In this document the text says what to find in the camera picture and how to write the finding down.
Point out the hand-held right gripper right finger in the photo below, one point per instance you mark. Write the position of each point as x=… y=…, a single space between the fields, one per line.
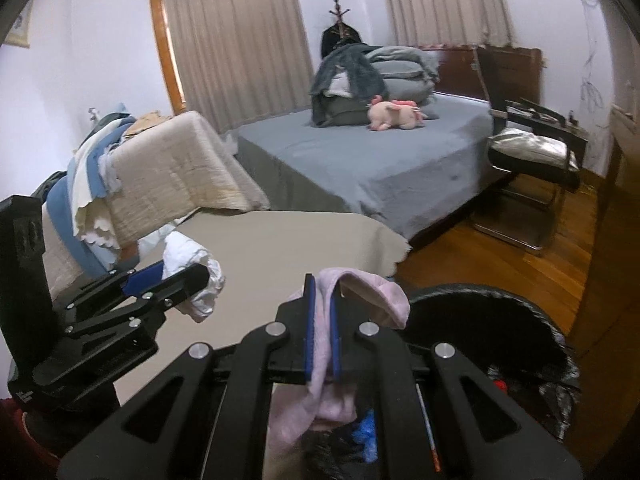
x=335 y=340

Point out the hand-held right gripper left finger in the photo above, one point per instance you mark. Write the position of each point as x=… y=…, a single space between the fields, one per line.
x=308 y=330

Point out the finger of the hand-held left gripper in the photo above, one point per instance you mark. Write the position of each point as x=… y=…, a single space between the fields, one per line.
x=185 y=285
x=142 y=280

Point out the white tissue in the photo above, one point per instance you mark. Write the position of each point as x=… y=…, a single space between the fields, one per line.
x=205 y=300

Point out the pink cloth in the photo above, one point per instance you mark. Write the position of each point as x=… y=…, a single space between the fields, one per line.
x=370 y=295

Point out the black lined waste bin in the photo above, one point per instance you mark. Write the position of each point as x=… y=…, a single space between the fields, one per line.
x=500 y=320

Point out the red knotted plastic bag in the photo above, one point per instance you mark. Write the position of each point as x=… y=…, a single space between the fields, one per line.
x=500 y=386

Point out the beige tablecloth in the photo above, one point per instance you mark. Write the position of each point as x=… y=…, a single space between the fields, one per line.
x=280 y=245

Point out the cream scalloped cloth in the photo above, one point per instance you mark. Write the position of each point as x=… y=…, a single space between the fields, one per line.
x=92 y=200

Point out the blue crumpled plastic piece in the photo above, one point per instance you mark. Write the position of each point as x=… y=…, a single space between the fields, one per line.
x=365 y=435

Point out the beige quilt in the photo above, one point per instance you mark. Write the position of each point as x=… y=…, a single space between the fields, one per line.
x=180 y=170

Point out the light blue cloth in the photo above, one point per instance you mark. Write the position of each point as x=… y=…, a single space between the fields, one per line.
x=110 y=135

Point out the brown paper sheet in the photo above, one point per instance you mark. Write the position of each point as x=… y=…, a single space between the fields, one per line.
x=147 y=122

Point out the bed with grey sheet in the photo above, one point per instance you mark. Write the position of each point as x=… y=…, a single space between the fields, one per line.
x=380 y=165

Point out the olive grey pillow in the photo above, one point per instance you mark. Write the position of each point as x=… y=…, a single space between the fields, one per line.
x=340 y=112

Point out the pink plush toy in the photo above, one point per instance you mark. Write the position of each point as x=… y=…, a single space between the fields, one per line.
x=395 y=115

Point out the black metal chair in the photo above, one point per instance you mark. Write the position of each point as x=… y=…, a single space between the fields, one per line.
x=530 y=200

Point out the beige striped curtain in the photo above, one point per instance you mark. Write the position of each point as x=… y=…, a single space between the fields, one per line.
x=240 y=45
x=445 y=0

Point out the dark grey fuzzy blanket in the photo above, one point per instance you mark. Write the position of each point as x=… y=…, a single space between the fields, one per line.
x=350 y=70

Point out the silver seat cushion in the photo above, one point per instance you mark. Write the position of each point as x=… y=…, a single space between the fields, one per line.
x=535 y=147

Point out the folded grey duvet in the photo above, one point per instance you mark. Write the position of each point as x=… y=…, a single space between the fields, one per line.
x=405 y=70

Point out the black coat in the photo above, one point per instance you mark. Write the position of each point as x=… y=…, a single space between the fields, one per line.
x=335 y=42

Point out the wooden coat rack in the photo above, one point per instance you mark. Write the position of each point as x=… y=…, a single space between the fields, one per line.
x=339 y=15

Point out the dark wooden headboard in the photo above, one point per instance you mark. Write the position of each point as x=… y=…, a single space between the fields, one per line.
x=515 y=70

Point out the wooden desk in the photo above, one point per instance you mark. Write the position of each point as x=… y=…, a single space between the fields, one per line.
x=625 y=140

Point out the wooden window frame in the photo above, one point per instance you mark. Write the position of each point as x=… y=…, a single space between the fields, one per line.
x=167 y=50

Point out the framed wall picture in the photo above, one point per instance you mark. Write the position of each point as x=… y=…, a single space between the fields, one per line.
x=19 y=25

